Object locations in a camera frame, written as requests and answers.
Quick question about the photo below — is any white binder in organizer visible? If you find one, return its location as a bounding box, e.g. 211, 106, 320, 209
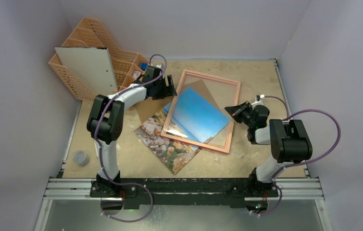
55, 47, 118, 96

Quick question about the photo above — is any purple cable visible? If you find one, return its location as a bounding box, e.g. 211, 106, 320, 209
256, 94, 341, 218
93, 54, 168, 223

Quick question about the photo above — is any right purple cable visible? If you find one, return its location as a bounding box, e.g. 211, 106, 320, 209
256, 94, 341, 218

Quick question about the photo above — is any pink picture frame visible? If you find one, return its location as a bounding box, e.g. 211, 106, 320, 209
161, 70, 241, 154

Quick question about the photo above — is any white red small box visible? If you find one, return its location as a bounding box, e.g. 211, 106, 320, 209
132, 71, 141, 80

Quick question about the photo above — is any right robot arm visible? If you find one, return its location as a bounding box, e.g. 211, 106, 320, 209
225, 102, 313, 196

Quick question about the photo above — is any landscape photo print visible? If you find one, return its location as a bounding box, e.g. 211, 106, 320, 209
134, 88, 229, 174

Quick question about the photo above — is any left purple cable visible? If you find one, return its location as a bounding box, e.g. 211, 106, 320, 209
93, 54, 168, 223

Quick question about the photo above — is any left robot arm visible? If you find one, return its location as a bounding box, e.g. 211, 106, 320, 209
87, 65, 177, 197

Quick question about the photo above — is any orange plastic file organizer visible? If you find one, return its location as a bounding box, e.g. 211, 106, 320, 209
49, 17, 148, 101

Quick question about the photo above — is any brown cardboard backing board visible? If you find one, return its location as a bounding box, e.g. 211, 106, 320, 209
135, 80, 220, 122

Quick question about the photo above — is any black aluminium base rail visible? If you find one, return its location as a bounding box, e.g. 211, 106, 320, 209
43, 178, 324, 209

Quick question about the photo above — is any blue item in organizer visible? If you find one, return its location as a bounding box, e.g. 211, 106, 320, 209
139, 63, 148, 71

